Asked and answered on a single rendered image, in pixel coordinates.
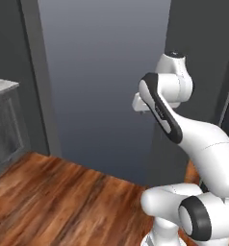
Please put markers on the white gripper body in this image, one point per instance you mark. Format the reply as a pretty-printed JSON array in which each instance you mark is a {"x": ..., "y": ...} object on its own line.
[{"x": 139, "y": 103}]

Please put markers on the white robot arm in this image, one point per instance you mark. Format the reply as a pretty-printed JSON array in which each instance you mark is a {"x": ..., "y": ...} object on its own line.
[{"x": 209, "y": 150}]

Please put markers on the grey cupboard run, marble top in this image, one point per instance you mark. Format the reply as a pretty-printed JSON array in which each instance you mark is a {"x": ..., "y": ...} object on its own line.
[{"x": 5, "y": 128}]

